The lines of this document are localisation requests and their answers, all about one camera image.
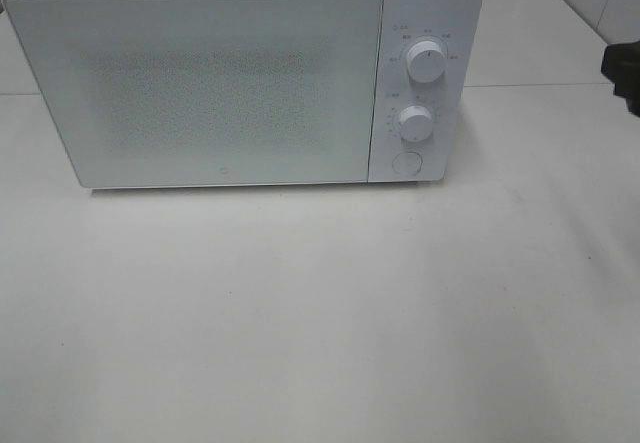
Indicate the white microwave door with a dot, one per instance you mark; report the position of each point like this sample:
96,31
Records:
172,93

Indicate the white microwave oven body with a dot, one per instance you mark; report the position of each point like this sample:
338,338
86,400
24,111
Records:
425,8

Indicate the round door release button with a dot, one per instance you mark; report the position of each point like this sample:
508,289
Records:
407,164

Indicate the white dial knob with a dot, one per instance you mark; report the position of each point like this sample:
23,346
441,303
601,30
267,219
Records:
426,60
416,123

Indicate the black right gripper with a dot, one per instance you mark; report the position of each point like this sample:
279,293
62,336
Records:
621,66

